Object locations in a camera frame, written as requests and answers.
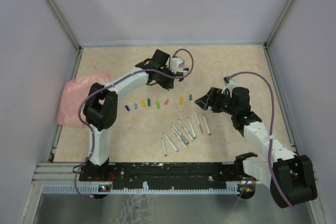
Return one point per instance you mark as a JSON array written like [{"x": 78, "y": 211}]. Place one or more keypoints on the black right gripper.
[{"x": 212, "y": 98}]

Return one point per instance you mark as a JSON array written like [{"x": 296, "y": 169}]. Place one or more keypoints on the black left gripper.
[{"x": 168, "y": 85}]

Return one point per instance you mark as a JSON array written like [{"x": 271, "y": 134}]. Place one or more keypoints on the light green marker cap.
[{"x": 157, "y": 104}]

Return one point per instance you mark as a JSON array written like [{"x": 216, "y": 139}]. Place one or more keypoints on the pink capped marker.
[{"x": 192, "y": 128}]

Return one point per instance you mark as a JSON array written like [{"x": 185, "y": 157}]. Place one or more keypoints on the light green capped marker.
[{"x": 185, "y": 129}]

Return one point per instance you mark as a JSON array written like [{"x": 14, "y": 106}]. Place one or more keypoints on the dark green capped marker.
[{"x": 206, "y": 125}]

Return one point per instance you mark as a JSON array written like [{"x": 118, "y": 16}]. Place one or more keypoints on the yellow capped white marker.
[{"x": 177, "y": 135}]

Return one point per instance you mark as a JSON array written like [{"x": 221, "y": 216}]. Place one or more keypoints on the grey blue capped marker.
[{"x": 171, "y": 142}]

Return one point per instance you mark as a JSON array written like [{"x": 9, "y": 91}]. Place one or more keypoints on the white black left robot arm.
[{"x": 100, "y": 108}]

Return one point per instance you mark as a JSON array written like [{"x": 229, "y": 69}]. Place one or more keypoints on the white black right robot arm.
[{"x": 289, "y": 177}]

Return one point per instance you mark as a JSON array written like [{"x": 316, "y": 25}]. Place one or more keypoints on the pink cloth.
[{"x": 73, "y": 94}]

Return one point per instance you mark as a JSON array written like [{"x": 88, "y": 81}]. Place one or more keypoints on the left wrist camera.
[{"x": 177, "y": 64}]

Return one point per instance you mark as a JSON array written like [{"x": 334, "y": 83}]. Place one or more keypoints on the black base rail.
[{"x": 164, "y": 176}]

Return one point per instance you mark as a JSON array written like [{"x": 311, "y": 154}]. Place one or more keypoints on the aluminium frame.
[{"x": 289, "y": 71}]

